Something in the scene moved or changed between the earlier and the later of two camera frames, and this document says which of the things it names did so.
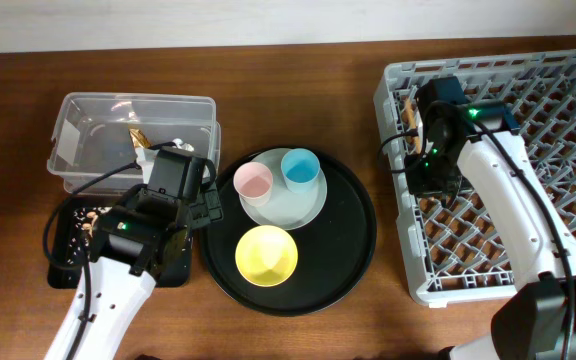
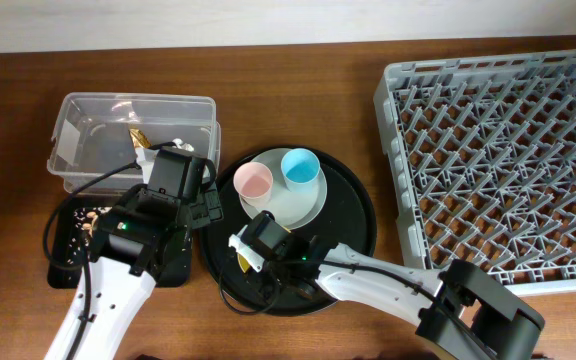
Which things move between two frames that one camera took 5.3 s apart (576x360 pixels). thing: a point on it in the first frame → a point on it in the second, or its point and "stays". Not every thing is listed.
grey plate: [286, 209] stays
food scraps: [84, 219] stays
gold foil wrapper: [138, 138] stays
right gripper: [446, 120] → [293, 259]
